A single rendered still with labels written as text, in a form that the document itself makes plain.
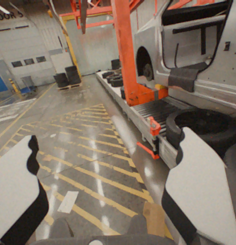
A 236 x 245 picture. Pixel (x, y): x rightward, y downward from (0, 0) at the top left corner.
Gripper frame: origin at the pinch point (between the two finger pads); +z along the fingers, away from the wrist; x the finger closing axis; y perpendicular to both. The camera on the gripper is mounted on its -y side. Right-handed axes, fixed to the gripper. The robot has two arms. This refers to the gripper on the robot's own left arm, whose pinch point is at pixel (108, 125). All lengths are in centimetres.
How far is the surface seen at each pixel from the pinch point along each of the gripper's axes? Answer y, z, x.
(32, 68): 72, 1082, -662
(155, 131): 70, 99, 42
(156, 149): 98, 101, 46
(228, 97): 28, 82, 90
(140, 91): 47, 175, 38
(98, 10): -200, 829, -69
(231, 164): 63, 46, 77
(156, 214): 103, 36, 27
